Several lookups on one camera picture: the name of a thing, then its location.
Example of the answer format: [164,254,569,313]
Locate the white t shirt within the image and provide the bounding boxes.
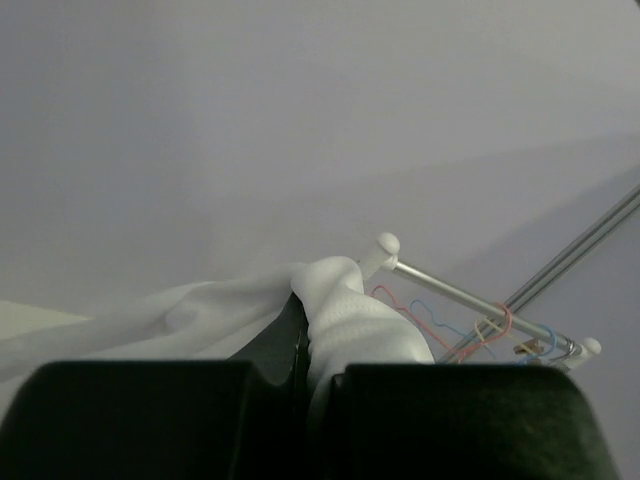
[1,256,434,406]

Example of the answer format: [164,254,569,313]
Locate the wooden hanger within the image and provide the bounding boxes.
[513,338,545,357]

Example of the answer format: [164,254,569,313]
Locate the light blue wire hanger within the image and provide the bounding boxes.
[408,299,558,365]

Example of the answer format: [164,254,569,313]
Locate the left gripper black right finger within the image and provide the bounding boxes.
[319,365,620,480]

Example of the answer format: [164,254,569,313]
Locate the pink wire hanger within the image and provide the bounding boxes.
[370,285,511,364]

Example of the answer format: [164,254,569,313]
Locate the white metal clothes rack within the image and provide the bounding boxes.
[357,232,601,371]

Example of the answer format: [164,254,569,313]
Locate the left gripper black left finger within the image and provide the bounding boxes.
[1,297,308,479]

